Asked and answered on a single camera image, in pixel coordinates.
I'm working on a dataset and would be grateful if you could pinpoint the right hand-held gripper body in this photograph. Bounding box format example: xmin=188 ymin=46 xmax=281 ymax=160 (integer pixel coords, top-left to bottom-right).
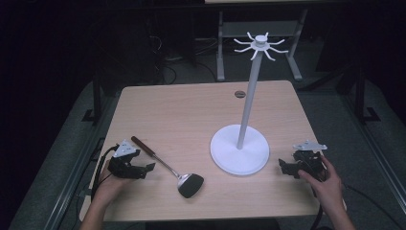
xmin=292 ymin=139 xmax=328 ymax=184

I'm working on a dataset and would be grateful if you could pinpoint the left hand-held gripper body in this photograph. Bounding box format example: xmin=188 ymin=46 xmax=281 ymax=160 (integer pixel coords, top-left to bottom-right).
xmin=107 ymin=138 xmax=142 ymax=180

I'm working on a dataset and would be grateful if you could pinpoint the black spatula with wooden handle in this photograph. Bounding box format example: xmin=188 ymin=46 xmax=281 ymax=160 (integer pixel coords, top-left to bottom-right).
xmin=130 ymin=135 xmax=205 ymax=199

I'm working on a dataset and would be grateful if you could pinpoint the white hook stand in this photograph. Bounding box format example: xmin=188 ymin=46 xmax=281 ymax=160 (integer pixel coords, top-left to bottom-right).
xmin=209 ymin=31 xmax=290 ymax=177

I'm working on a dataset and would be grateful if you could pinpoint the person's left hand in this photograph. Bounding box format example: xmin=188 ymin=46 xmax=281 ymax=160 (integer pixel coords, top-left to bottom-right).
xmin=91 ymin=158 xmax=135 ymax=210

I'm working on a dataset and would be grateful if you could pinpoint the person's right hand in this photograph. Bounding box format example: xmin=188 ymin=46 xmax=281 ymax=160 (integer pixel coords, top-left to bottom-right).
xmin=298 ymin=155 xmax=345 ymax=213

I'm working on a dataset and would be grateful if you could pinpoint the black metal stand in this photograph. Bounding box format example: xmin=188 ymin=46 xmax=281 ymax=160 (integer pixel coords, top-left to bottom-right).
xmin=352 ymin=65 xmax=381 ymax=125
xmin=80 ymin=80 xmax=103 ymax=125

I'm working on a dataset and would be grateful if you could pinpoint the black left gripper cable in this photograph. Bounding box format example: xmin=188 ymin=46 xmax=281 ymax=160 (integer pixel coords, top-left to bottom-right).
xmin=90 ymin=144 xmax=120 ymax=203

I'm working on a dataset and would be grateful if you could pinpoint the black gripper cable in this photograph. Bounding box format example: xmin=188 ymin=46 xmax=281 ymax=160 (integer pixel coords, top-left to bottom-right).
xmin=309 ymin=187 xmax=324 ymax=230
xmin=90 ymin=144 xmax=120 ymax=203

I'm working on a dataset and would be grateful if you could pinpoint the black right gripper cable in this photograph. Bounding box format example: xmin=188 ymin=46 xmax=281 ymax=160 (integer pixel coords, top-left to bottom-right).
xmin=309 ymin=187 xmax=324 ymax=230

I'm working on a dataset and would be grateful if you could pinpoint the black floor cable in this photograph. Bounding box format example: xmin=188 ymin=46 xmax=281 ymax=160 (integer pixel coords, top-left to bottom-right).
xmin=344 ymin=184 xmax=404 ymax=230

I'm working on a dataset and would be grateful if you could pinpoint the grey metal desk frame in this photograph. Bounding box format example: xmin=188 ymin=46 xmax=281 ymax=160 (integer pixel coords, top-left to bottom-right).
xmin=215 ymin=9 xmax=309 ymax=82

